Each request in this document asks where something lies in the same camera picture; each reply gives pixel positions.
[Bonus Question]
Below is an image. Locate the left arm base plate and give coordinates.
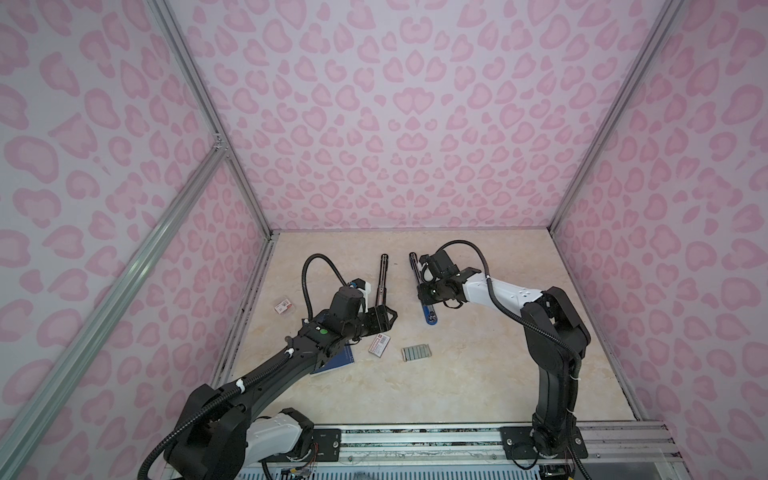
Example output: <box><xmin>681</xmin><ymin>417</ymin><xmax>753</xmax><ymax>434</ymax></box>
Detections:
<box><xmin>265</xmin><ymin>428</ymin><xmax>342</xmax><ymax>463</ymax></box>

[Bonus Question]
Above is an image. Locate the small red white staple box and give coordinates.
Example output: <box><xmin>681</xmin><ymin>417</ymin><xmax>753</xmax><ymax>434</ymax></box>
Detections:
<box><xmin>274</xmin><ymin>298</ymin><xmax>293</xmax><ymax>315</ymax></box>

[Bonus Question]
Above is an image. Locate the aluminium corner frame post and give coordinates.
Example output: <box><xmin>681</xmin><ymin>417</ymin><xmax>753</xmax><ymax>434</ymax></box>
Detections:
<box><xmin>547</xmin><ymin>0</ymin><xmax>688</xmax><ymax>236</ymax></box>
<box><xmin>146</xmin><ymin>0</ymin><xmax>273</xmax><ymax>239</ymax></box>

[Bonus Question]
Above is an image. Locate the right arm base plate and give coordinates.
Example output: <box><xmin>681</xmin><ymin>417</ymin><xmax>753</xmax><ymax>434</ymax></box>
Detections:
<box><xmin>499</xmin><ymin>426</ymin><xmax>589</xmax><ymax>462</ymax></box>

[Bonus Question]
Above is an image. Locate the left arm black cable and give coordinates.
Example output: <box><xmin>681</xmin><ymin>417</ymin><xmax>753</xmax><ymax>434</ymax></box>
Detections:
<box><xmin>136</xmin><ymin>253</ymin><xmax>349</xmax><ymax>480</ymax></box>

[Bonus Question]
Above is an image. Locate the blue stapler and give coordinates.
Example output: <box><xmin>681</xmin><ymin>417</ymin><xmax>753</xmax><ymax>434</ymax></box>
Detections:
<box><xmin>409</xmin><ymin>251</ymin><xmax>439</xmax><ymax>326</ymax></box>

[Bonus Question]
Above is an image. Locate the aluminium diagonal frame bar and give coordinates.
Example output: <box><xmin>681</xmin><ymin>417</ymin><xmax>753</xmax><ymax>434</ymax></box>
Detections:
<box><xmin>1</xmin><ymin>145</ymin><xmax>227</xmax><ymax>479</ymax></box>

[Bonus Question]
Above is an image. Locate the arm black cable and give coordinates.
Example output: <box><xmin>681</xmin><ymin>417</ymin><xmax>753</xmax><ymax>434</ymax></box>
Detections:
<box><xmin>136</xmin><ymin>253</ymin><xmax>349</xmax><ymax>480</ymax></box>
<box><xmin>431</xmin><ymin>239</ymin><xmax>592</xmax><ymax>480</ymax></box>

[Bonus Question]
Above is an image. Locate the aluminium corner frame post right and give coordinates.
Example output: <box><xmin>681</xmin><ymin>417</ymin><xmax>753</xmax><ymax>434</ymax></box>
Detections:
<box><xmin>547</xmin><ymin>0</ymin><xmax>688</xmax><ymax>236</ymax></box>

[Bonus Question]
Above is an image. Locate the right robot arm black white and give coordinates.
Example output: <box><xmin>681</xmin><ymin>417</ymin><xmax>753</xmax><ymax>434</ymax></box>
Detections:
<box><xmin>416</xmin><ymin>249</ymin><xmax>591</xmax><ymax>458</ymax></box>

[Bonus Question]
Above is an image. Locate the blue notebook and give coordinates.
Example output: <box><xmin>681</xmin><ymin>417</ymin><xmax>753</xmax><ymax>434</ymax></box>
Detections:
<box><xmin>312</xmin><ymin>345</ymin><xmax>354</xmax><ymax>375</ymax></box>

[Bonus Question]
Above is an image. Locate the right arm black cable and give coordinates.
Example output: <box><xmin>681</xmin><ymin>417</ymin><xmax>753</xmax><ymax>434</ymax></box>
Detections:
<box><xmin>431</xmin><ymin>239</ymin><xmax>592</xmax><ymax>480</ymax></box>

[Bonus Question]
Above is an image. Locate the aluminium corner frame post left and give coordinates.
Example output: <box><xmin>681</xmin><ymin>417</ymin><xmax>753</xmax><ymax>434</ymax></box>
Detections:
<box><xmin>146</xmin><ymin>0</ymin><xmax>273</xmax><ymax>239</ymax></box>

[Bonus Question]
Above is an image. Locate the aluminium front rail frame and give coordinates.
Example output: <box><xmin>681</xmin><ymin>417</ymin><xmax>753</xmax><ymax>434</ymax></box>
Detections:
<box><xmin>161</xmin><ymin>419</ymin><xmax>691</xmax><ymax>480</ymax></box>

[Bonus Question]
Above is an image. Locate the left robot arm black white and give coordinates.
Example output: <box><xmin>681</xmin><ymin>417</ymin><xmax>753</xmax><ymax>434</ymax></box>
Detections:
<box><xmin>137</xmin><ymin>305</ymin><xmax>398</xmax><ymax>479</ymax></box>

